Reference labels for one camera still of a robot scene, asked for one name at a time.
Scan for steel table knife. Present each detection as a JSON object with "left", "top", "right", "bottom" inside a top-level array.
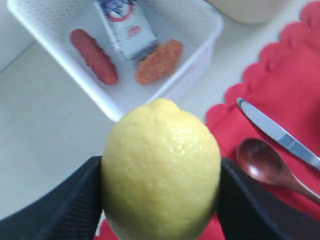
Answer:
[{"left": 237, "top": 97, "right": 320, "bottom": 170}]

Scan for white perforated plastic basket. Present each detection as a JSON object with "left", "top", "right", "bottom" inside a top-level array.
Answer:
[{"left": 7, "top": 0, "right": 223, "bottom": 121}]

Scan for red scalloped table cloth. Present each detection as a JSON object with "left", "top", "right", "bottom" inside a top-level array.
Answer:
[{"left": 98, "top": 1, "right": 320, "bottom": 240}]

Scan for yellow lemon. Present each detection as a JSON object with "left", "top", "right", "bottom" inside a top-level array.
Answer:
[{"left": 101, "top": 98, "right": 221, "bottom": 240}]

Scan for cream plastic bin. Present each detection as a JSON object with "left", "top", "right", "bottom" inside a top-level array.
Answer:
[{"left": 207, "top": 0, "right": 286, "bottom": 24}]

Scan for dark wooden spoon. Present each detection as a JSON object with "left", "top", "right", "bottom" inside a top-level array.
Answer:
[{"left": 235, "top": 138, "right": 320, "bottom": 205}]

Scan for fried chicken piece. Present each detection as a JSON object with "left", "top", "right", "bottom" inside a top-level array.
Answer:
[{"left": 135, "top": 39, "right": 184, "bottom": 85}]

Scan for red sausage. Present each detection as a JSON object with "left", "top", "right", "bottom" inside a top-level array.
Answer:
[{"left": 70, "top": 29, "right": 118, "bottom": 86}]

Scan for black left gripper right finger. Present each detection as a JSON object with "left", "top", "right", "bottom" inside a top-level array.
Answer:
[{"left": 217, "top": 157, "right": 320, "bottom": 240}]

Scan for milk carton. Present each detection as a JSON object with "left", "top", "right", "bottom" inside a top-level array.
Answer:
[{"left": 94, "top": 0, "right": 159, "bottom": 62}]

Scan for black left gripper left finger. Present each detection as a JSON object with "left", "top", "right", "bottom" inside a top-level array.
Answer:
[{"left": 0, "top": 156, "right": 102, "bottom": 240}]

